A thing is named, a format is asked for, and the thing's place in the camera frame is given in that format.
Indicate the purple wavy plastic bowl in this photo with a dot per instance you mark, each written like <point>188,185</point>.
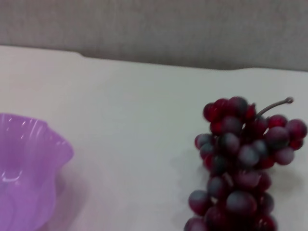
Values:
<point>29,168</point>

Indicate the grey fabric partition panel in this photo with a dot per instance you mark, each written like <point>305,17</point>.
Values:
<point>154,26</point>

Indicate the dark red grape bunch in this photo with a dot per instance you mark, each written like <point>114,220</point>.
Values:
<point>240,168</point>

